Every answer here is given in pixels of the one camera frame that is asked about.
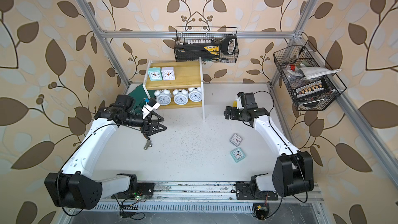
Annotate grey square alarm clock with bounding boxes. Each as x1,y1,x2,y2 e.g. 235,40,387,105
230,133,243,147

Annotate white twin-bell alarm clock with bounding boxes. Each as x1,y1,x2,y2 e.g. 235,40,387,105
154,89,172,106
173,89,189,105

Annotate teal square alarm clock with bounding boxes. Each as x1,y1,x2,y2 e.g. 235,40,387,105
147,67,163,81
230,147,246,163

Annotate large white twin-bell clock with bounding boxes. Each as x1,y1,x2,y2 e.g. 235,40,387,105
188,87,202,102

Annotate lilac square alarm clock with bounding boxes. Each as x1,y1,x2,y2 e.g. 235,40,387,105
161,67,176,81

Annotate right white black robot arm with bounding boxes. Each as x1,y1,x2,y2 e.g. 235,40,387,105
223,92,314,198

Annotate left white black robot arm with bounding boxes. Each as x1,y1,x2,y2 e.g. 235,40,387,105
44,94,167,209

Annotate wooden two-tier shelf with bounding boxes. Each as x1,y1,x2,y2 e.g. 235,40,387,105
142,57,206,121

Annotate white paper booklet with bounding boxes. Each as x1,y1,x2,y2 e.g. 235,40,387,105
297,67,341,79

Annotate paint tube set box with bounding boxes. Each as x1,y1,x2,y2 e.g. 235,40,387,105
293,79,336,100

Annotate black yellow box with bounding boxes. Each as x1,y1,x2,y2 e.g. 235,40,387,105
174,43,220,61

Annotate orange handled pliers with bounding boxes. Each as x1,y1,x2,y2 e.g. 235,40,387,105
143,134,152,150

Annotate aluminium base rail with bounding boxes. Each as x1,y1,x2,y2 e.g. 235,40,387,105
66,180,324,203

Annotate black wire basket back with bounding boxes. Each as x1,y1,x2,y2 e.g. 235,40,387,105
174,26,239,63

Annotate black wire basket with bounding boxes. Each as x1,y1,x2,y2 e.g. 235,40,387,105
273,41,347,112
174,26,239,63

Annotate black wire basket right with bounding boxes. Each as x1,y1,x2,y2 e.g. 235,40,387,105
273,41,347,112

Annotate black handled tool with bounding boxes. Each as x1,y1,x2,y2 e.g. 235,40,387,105
220,36,237,56

